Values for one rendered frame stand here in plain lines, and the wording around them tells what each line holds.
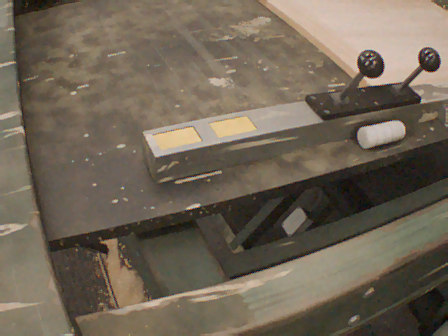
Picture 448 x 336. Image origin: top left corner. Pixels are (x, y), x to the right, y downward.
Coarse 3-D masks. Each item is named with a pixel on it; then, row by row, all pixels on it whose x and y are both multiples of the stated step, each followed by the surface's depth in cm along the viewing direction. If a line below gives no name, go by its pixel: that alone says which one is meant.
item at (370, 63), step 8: (360, 56) 61; (368, 56) 60; (376, 56) 60; (360, 64) 61; (368, 64) 60; (376, 64) 60; (384, 64) 60; (360, 72) 62; (368, 72) 60; (376, 72) 60; (352, 80) 66; (360, 80) 64; (344, 88) 68; (352, 88) 66; (328, 96) 70; (336, 96) 70; (344, 96) 69; (336, 104) 69; (344, 104) 70
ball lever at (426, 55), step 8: (424, 48) 65; (432, 48) 65; (424, 56) 64; (432, 56) 64; (424, 64) 65; (432, 64) 64; (440, 64) 65; (416, 72) 69; (432, 72) 66; (408, 80) 71; (392, 88) 74; (400, 88) 73
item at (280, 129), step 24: (432, 96) 78; (216, 120) 67; (264, 120) 67; (288, 120) 68; (312, 120) 68; (336, 120) 69; (360, 120) 71; (384, 120) 74; (408, 120) 76; (144, 144) 64; (192, 144) 63; (216, 144) 63; (240, 144) 65; (264, 144) 66; (288, 144) 68; (312, 144) 70; (168, 168) 62; (192, 168) 64; (216, 168) 66
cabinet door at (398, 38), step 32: (288, 0) 108; (320, 0) 111; (352, 0) 114; (384, 0) 119; (416, 0) 125; (320, 32) 95; (352, 32) 99; (384, 32) 102; (416, 32) 105; (352, 64) 87; (416, 64) 92
